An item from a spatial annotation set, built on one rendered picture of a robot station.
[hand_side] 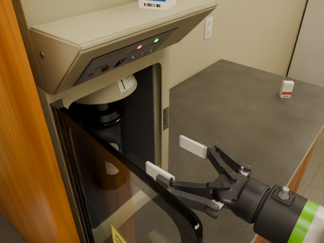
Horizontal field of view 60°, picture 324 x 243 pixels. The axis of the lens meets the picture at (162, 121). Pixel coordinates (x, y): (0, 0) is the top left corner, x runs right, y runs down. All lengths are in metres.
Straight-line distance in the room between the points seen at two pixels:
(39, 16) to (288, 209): 0.47
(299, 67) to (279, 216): 3.18
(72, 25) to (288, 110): 1.13
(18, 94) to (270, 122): 1.08
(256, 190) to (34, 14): 0.44
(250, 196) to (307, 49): 3.10
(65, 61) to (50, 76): 0.06
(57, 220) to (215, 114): 0.92
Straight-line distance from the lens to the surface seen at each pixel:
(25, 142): 0.39
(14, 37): 0.34
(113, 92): 0.61
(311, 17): 3.45
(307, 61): 3.57
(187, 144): 0.63
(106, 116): 0.68
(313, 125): 1.34
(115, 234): 0.52
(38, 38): 0.43
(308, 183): 2.49
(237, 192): 0.54
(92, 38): 0.37
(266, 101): 1.43
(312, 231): 0.49
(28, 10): 0.45
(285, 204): 0.50
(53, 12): 0.46
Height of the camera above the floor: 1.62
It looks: 35 degrees down
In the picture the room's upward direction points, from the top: straight up
